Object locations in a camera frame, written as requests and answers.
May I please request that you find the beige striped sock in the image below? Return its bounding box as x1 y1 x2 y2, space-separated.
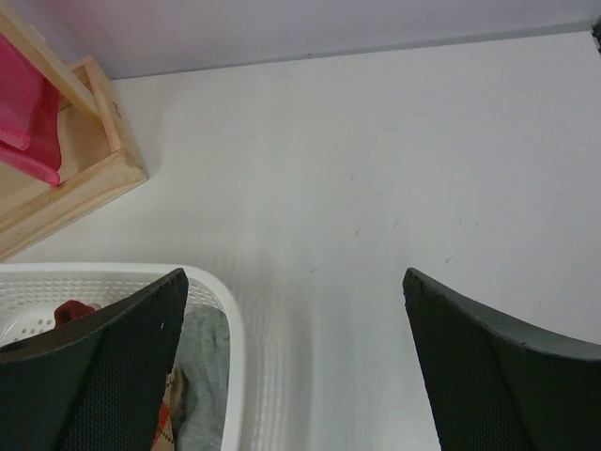
54 300 101 328

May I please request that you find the white perforated plastic basket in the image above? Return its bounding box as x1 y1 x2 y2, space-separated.
1 262 246 450

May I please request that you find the grey sock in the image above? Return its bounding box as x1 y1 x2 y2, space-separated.
176 305 230 450

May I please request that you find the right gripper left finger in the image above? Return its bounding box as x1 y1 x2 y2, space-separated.
1 268 189 450

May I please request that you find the pink towel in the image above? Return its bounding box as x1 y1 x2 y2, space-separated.
1 38 62 187

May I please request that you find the argyle patterned sock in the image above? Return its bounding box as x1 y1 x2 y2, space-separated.
151 365 188 451

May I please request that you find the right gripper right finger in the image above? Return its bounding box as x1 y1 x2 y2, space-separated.
403 268 600 450

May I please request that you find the wooden clothes rack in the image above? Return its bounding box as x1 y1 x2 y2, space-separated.
1 1 148 259

